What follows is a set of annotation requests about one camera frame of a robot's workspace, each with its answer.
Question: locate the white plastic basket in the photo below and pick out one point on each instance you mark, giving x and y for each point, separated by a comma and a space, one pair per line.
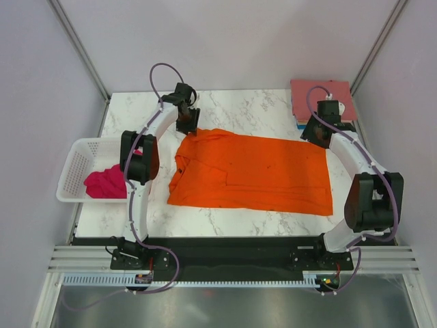
86, 156

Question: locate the aluminium frame post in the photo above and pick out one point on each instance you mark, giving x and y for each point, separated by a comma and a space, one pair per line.
380, 41
78, 46

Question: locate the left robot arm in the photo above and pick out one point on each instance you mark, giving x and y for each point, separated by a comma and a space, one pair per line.
139, 158

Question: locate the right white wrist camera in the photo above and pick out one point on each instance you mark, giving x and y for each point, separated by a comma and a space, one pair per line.
342, 107

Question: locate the magenta t-shirt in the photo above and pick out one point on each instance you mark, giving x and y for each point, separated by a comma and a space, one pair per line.
107, 184

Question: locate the white slotted cable duct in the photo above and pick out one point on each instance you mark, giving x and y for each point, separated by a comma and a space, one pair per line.
131, 280

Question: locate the folded peach t-shirt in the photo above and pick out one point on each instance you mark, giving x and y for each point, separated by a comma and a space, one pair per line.
306, 121

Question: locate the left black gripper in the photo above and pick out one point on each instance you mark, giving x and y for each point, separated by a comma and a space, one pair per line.
193, 127

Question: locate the orange t-shirt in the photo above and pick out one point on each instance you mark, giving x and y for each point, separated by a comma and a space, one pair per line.
221, 169

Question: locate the right aluminium frame post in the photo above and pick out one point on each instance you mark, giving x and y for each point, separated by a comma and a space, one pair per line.
380, 41

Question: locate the left aluminium frame post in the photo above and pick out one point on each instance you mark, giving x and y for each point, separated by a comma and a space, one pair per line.
78, 46

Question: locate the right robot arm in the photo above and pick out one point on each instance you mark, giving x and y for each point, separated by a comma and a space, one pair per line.
373, 205

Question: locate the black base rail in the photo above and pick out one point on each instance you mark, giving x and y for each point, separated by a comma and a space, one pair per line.
214, 258

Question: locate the folded pink t-shirt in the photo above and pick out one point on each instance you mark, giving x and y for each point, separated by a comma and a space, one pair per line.
339, 89

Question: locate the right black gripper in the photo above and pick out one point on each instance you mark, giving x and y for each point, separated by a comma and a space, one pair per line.
307, 133

